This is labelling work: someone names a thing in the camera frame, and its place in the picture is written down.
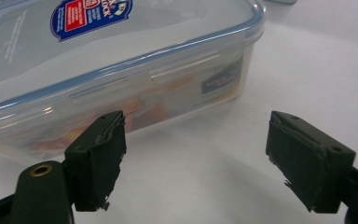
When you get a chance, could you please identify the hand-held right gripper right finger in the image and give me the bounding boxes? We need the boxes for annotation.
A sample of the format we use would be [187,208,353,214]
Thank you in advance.
[265,110,357,215]

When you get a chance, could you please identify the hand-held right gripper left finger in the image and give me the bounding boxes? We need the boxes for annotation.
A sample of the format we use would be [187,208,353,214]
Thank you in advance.
[63,110,128,213]

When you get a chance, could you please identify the large clear food container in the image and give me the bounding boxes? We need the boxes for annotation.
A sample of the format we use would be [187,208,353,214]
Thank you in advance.
[0,0,267,166]

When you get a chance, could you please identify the orange red food pieces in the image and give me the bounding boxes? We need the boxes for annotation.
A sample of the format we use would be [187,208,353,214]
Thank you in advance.
[27,74,200,152]

